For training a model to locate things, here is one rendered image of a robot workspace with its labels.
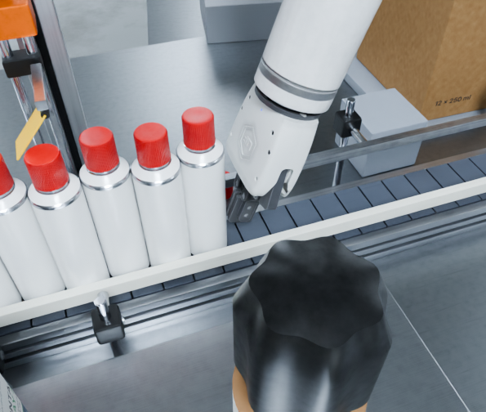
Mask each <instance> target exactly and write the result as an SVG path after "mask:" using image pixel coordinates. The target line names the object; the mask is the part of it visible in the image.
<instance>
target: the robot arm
mask: <svg viewBox="0 0 486 412"><path fill-rule="evenodd" d="M381 2H382V0H283V1H282V4H281V7H280V8H279V13H278V15H277V17H276V20H275V22H274V26H273V28H272V30H271V33H270V36H269V39H268V41H267V44H266V46H265V50H264V52H263V55H262V57H261V61H260V63H259V65H258V68H257V70H256V74H255V77H254V81H255V83H254V84H253V86H252V88H251V89H250V91H249V93H248V94H247V96H246V98H245V100H244V102H243V104H242V106H241V108H240V110H239V113H238V115H237V117H236V119H235V121H234V124H233V127H232V128H231V131H230V134H229V136H228V139H227V142H226V149H227V152H228V155H229V157H230V159H231V161H232V163H233V165H234V167H235V169H236V171H237V174H236V177H235V179H234V187H235V188H237V189H234V190H233V193H232V195H231V197H230V201H229V203H228V205H227V207H226V216H228V217H227V218H228V220H229V222H250V221H251V220H252V219H253V217H254V214H255V212H256V210H257V208H258V205H259V204H260V205H261V206H262V207H263V208H264V209H272V210H275V209H276V208H277V206H278V202H279V198H280V195H282V196H283V197H286V196H287V195H288V194H289V193H290V191H291V190H292V188H293V187H294V185H295V183H296V181H297V178H298V177H299V175H300V173H301V170H302V168H303V166H304V164H305V161H306V158H307V156H308V154H309V151H310V147H311V145H312V142H313V140H314V135H315V133H316V129H317V127H318V123H319V121H318V118H319V117H320V116H321V114H322V113H324V112H326V111H327V110H328V109H329V107H330V105H331V104H332V101H333V99H334V97H335V95H336V94H337V91H338V89H339V87H340V86H341V83H342V81H343V79H344V77H345V76H346V73H347V71H348V69H349V68H350V65H351V63H352V61H353V59H354V56H355V54H356V52H357V51H358V49H359V46H360V44H361V42H362V41H363V38H364V36H365V34H366V33H367V31H368V28H369V26H370V24H371V23H372V20H373V18H374V16H375V15H376V13H377V10H378V8H379V6H380V5H381Z"/></svg>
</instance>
